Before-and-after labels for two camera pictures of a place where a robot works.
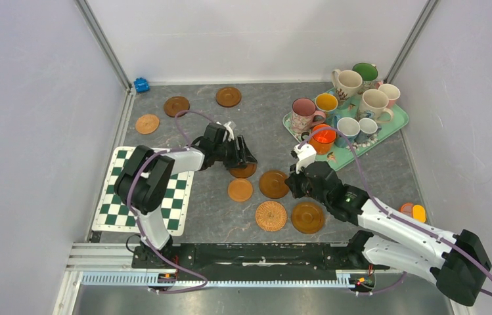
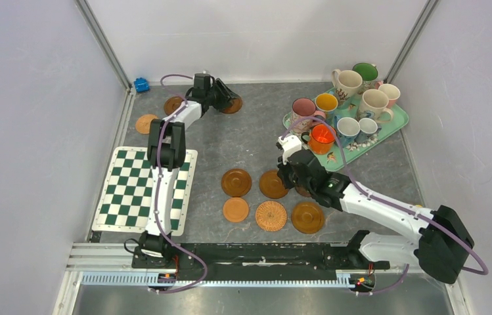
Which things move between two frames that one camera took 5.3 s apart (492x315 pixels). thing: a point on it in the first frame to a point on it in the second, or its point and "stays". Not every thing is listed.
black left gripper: x=240 y=157 to x=226 y=94
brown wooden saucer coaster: x=245 y=172 to x=236 y=182
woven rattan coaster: x=270 y=216 stays
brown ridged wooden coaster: x=307 y=217 stays
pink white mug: x=392 y=92 stays
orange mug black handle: x=323 y=140 stays
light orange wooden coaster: x=240 y=189 to x=235 y=209
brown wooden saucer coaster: x=272 y=184 stays
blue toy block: x=142 y=84 stays
